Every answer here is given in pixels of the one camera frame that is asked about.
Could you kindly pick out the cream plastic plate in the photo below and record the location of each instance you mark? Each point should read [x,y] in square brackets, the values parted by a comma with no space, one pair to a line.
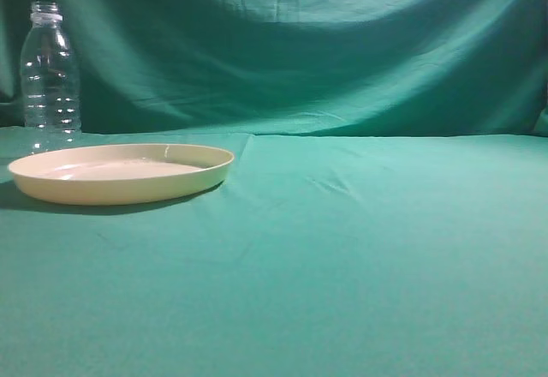
[121,174]

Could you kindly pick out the clear plastic bottle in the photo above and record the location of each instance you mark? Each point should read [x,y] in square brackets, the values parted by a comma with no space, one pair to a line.
[50,81]

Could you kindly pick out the green cloth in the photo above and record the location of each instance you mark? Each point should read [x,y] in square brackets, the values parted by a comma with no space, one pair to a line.
[386,213]

